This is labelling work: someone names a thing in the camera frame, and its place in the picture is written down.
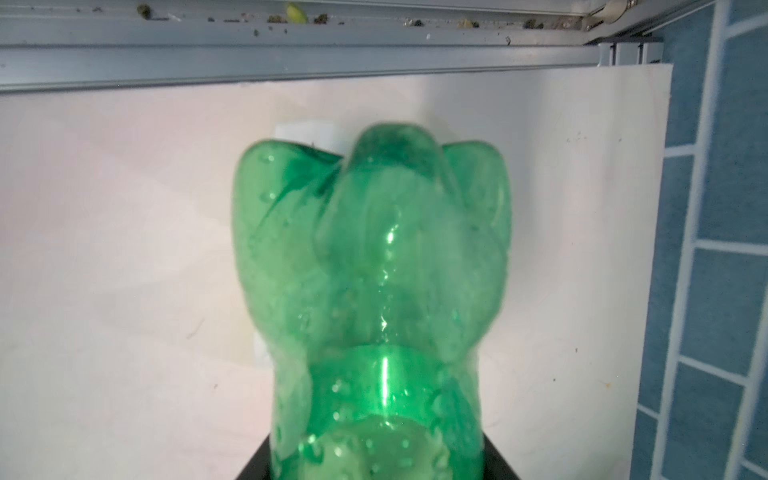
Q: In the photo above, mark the green plastic soda bottle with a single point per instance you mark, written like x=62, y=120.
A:
x=372, y=279

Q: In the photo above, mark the aluminium frame rail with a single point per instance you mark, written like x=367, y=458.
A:
x=77, y=45

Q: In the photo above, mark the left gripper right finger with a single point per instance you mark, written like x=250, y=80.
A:
x=496, y=466

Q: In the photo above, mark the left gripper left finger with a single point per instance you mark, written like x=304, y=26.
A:
x=258, y=466

